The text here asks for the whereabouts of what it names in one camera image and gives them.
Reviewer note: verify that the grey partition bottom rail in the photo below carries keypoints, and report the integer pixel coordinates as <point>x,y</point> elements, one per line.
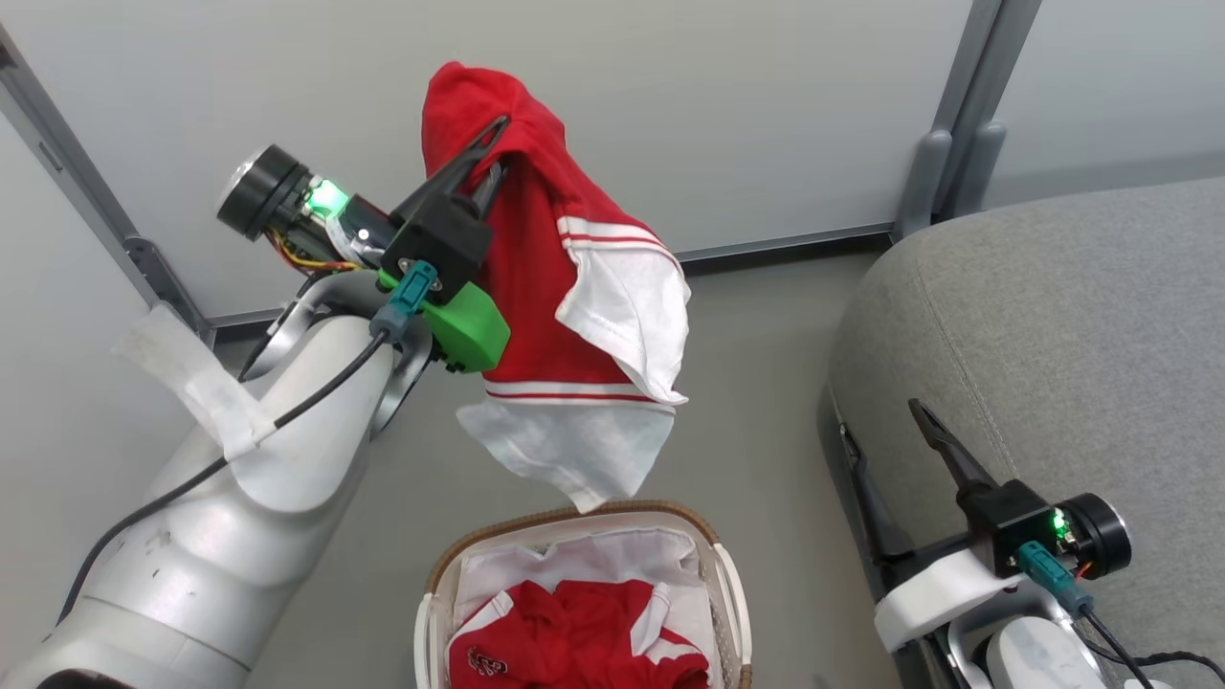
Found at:
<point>785,244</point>

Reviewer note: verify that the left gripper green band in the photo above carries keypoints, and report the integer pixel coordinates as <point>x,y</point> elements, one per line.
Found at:
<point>440,244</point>

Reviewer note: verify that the white basket liner cloth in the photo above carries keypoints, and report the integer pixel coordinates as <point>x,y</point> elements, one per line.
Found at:
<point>612,555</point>

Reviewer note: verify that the grey slanted partition post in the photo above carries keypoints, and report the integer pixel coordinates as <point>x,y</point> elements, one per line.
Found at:
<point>144,258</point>

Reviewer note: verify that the red garment with white trim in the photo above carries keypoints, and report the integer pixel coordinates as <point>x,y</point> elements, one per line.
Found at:
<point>584,641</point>

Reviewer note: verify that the white basket with brown rim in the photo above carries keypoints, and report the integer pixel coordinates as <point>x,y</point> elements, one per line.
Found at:
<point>737,593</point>

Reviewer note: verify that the white tape strip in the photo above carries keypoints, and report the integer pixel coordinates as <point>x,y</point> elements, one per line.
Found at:
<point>206,383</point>

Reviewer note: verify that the grey fabric sofa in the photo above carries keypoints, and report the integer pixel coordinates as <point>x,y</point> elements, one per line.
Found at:
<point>1053,335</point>

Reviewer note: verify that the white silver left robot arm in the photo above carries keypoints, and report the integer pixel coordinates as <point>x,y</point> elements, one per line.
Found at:
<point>191,574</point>

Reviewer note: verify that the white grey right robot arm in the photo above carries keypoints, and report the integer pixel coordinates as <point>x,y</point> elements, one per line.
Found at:
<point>1034,660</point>

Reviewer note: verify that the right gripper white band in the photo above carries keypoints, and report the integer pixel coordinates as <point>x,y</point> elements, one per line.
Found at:
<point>1010,526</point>

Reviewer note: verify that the grey double partition post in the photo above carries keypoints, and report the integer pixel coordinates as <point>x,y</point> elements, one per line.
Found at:
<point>933,172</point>

